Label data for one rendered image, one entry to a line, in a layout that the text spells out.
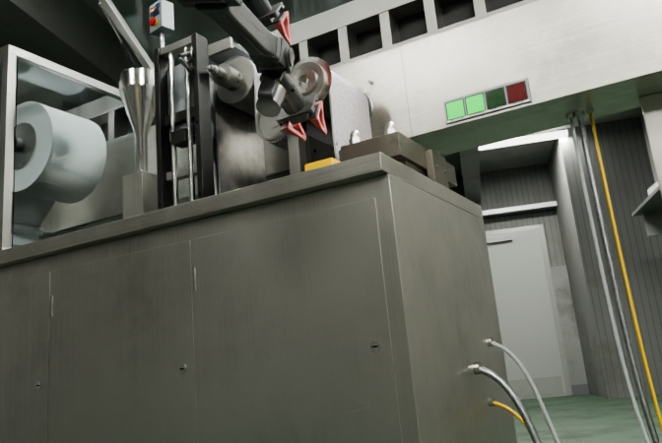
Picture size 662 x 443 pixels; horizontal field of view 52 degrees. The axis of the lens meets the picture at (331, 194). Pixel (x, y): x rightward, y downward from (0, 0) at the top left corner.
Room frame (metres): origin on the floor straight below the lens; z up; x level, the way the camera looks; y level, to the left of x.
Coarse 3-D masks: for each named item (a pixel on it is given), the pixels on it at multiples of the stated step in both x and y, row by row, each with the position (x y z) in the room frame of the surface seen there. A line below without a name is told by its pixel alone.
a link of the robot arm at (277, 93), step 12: (288, 48) 1.40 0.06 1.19; (288, 60) 1.41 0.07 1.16; (264, 72) 1.44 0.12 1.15; (276, 72) 1.43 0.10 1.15; (288, 72) 1.43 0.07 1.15; (264, 84) 1.42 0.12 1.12; (276, 84) 1.42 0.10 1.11; (264, 96) 1.41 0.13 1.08; (276, 96) 1.42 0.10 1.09; (264, 108) 1.44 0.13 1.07; (276, 108) 1.43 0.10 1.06
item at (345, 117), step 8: (336, 96) 1.73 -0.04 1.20; (336, 104) 1.72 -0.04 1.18; (344, 104) 1.77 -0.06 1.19; (352, 104) 1.81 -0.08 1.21; (336, 112) 1.72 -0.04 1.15; (344, 112) 1.76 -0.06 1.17; (352, 112) 1.81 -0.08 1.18; (360, 112) 1.85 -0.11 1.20; (336, 120) 1.72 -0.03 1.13; (344, 120) 1.76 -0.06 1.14; (352, 120) 1.80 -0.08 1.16; (360, 120) 1.85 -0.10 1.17; (368, 120) 1.90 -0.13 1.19; (336, 128) 1.71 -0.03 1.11; (344, 128) 1.75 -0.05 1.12; (352, 128) 1.80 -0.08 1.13; (360, 128) 1.84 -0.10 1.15; (368, 128) 1.89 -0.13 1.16; (336, 136) 1.71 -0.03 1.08; (344, 136) 1.75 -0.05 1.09; (368, 136) 1.89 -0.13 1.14; (344, 144) 1.74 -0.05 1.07; (336, 152) 1.70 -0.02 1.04
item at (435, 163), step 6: (426, 156) 1.71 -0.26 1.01; (432, 156) 1.71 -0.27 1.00; (438, 156) 1.75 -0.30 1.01; (432, 162) 1.70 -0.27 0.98; (438, 162) 1.74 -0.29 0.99; (444, 162) 1.78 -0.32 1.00; (432, 168) 1.70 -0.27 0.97; (438, 168) 1.73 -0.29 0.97; (444, 168) 1.78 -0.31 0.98; (432, 174) 1.70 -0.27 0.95; (438, 174) 1.73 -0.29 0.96; (444, 174) 1.77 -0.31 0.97; (438, 180) 1.72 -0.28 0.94; (444, 180) 1.76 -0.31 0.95; (444, 186) 1.76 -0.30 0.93
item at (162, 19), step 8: (160, 0) 1.98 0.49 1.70; (152, 8) 2.01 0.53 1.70; (160, 8) 1.98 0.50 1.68; (168, 8) 2.00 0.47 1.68; (152, 16) 2.01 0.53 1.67; (160, 16) 1.98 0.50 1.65; (168, 16) 2.00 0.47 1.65; (152, 24) 1.99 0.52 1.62; (160, 24) 1.98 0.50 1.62; (168, 24) 2.00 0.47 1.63; (152, 32) 2.02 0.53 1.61; (168, 32) 2.03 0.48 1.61
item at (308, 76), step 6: (300, 72) 1.71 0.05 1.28; (306, 72) 1.70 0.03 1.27; (312, 72) 1.69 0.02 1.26; (294, 78) 1.72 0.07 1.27; (300, 78) 1.72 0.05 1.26; (306, 78) 1.70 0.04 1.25; (312, 78) 1.69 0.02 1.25; (306, 84) 1.71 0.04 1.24; (312, 84) 1.69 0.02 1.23; (300, 90) 1.71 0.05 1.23; (306, 90) 1.70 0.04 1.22; (312, 90) 1.71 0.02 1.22
